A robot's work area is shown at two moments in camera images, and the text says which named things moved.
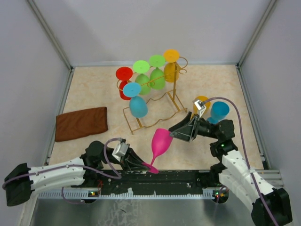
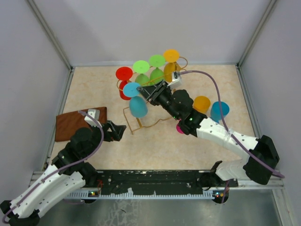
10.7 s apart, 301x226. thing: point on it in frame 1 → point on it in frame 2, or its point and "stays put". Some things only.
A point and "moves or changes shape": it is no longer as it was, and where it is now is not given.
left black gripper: x=137 y=164 → x=116 y=132
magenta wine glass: x=162 y=141 moves or changes shape
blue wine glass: x=219 y=110 stays put
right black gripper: x=189 y=131 → x=149 y=92
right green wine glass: x=157 y=76 stays put
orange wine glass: x=195 y=110 stays put
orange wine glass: x=170 y=56 stays put
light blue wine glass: x=138 y=107 stays put
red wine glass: x=124 y=74 stays put
